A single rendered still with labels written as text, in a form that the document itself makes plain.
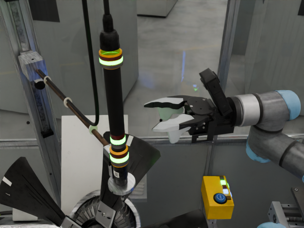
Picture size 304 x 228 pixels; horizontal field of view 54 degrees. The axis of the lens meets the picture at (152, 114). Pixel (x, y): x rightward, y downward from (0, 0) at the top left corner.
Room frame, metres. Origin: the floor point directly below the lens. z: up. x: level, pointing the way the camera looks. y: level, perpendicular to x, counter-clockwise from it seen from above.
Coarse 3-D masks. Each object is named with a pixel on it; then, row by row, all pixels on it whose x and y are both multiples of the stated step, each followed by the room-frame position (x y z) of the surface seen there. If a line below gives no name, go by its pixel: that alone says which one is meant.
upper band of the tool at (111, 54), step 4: (100, 52) 0.52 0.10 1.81; (108, 52) 0.54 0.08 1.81; (112, 52) 0.54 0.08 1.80; (116, 52) 0.54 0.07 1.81; (120, 52) 0.51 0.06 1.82; (104, 56) 0.50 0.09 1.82; (108, 56) 0.50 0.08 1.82; (112, 56) 0.50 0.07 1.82; (116, 56) 0.50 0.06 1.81; (116, 60) 0.50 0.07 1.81; (116, 64) 0.50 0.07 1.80; (116, 68) 0.50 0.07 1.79
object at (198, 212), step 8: (184, 216) 0.60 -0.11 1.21; (192, 216) 0.60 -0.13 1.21; (200, 216) 0.59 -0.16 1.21; (152, 224) 0.58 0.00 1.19; (160, 224) 0.58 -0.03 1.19; (168, 224) 0.57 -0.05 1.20; (176, 224) 0.57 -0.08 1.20; (184, 224) 0.57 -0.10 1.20; (192, 224) 0.57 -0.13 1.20; (200, 224) 0.57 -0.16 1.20
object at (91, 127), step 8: (104, 0) 0.51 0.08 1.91; (104, 8) 0.51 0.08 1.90; (88, 16) 0.59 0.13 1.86; (88, 24) 0.58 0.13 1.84; (88, 32) 0.58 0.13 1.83; (88, 40) 0.58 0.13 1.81; (88, 48) 0.58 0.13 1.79; (40, 72) 0.93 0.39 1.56; (48, 80) 0.87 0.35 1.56; (56, 88) 0.82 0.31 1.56; (96, 88) 0.59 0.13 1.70; (64, 96) 0.77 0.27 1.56; (96, 96) 0.58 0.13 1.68; (64, 104) 0.75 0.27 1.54; (72, 104) 0.73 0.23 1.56; (96, 104) 0.59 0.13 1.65; (80, 112) 0.68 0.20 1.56; (96, 112) 0.59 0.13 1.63; (88, 120) 0.64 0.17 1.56; (96, 120) 0.59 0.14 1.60; (96, 128) 0.63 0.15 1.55
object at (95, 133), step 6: (42, 78) 0.92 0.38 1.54; (48, 84) 0.87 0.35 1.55; (54, 90) 0.83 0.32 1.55; (60, 96) 0.79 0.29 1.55; (72, 108) 0.72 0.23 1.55; (78, 114) 0.69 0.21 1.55; (84, 120) 0.66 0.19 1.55; (96, 132) 0.61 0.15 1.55; (102, 138) 0.58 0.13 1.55; (108, 144) 0.56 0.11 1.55
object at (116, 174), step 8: (104, 16) 0.51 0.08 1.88; (104, 24) 0.51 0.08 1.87; (112, 24) 0.51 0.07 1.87; (104, 32) 0.51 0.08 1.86; (112, 32) 0.51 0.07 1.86; (104, 40) 0.50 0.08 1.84; (112, 40) 0.50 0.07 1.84; (104, 48) 0.50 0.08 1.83; (112, 48) 0.50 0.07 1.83; (120, 168) 0.50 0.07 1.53; (120, 176) 0.50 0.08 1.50; (120, 184) 0.50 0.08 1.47
